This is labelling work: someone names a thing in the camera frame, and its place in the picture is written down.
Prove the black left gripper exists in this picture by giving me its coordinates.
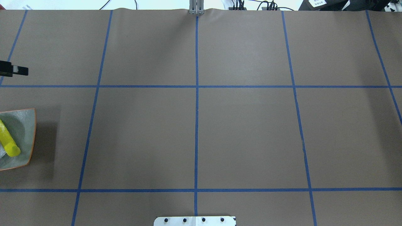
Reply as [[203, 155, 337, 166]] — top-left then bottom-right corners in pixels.
[[0, 61, 29, 77]]

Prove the yellow banana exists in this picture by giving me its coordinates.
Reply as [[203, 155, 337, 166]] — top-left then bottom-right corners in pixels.
[[0, 120, 21, 157]]

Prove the grey square plate orange rim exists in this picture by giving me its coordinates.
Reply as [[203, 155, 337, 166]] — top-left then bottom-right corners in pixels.
[[1, 108, 36, 171]]

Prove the black power strip with plugs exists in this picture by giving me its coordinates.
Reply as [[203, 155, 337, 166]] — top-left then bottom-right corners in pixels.
[[225, 0, 279, 11]]

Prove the brown paper table mat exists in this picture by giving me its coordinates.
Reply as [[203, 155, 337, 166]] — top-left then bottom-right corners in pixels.
[[1, 8, 401, 226]]

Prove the black box with white label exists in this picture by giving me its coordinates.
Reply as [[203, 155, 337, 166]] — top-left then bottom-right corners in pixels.
[[298, 0, 350, 11]]

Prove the grey metal bracket post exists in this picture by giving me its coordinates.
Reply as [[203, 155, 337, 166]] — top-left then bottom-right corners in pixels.
[[189, 0, 205, 16]]

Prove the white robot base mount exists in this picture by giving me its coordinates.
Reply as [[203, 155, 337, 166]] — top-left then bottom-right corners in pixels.
[[153, 216, 237, 226]]

